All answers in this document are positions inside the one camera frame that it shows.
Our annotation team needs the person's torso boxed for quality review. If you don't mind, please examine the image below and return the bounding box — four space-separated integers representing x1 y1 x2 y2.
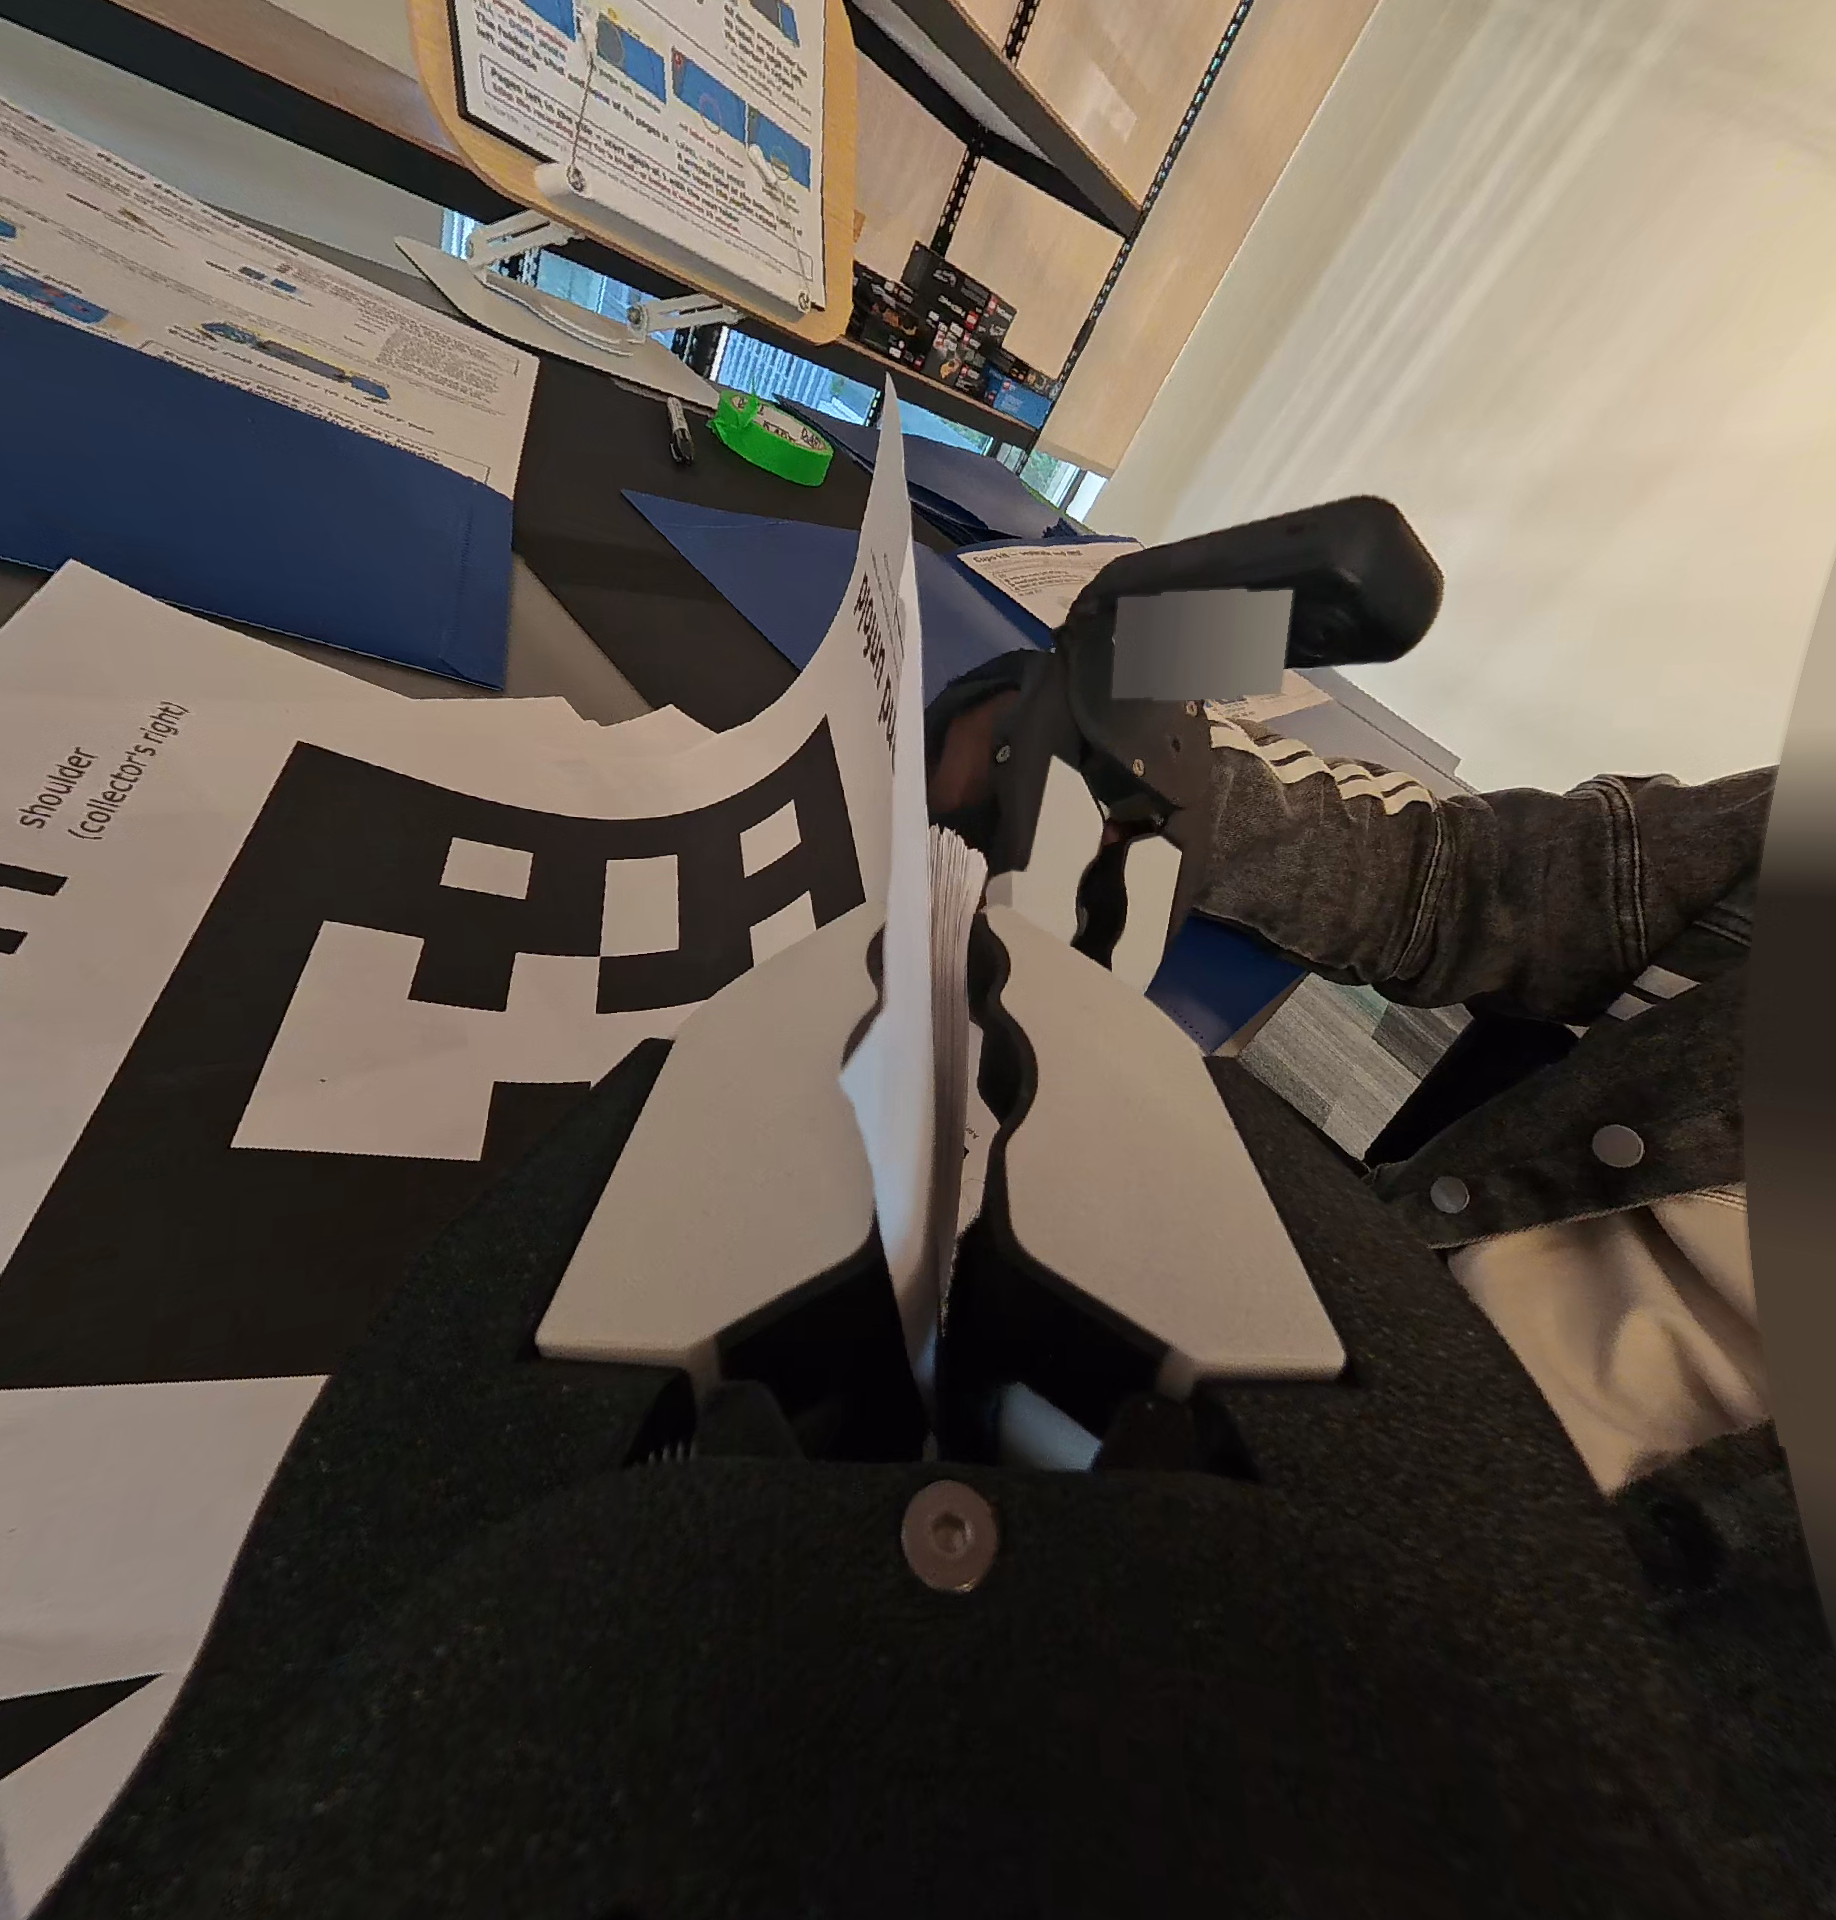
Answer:
1370 900 1782 1502

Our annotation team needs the stack of printed paper sheets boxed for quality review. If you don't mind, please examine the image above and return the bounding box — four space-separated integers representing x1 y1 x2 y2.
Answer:
0 376 1010 1817

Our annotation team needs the wooden document stand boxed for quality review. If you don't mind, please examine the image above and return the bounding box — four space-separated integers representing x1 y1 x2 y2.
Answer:
397 0 859 362

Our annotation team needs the green tape roll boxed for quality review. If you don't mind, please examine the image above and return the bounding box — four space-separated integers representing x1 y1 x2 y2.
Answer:
708 388 839 484

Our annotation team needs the dark desk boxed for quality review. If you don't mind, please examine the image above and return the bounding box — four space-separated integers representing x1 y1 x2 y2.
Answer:
0 31 1469 1083

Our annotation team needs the person's right hand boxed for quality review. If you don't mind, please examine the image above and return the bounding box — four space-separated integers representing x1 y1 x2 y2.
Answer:
927 667 1044 842

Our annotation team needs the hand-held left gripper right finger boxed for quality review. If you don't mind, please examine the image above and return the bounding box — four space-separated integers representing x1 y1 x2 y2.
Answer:
955 905 1348 1389

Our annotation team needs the black metal shelf rack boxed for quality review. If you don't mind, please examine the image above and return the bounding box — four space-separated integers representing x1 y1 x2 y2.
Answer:
842 0 1259 438

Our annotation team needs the person's black trouser leg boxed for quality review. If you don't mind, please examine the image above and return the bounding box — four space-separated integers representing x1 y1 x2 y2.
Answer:
1615 1425 1836 1920

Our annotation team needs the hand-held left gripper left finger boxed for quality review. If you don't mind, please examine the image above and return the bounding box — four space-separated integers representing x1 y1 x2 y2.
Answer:
537 921 883 1377

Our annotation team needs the row of dark boxes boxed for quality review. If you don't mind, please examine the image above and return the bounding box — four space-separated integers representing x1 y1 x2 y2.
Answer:
847 241 1064 422

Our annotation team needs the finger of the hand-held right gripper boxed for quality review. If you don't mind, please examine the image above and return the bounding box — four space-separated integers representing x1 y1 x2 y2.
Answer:
1075 810 1214 999
991 747 1083 882

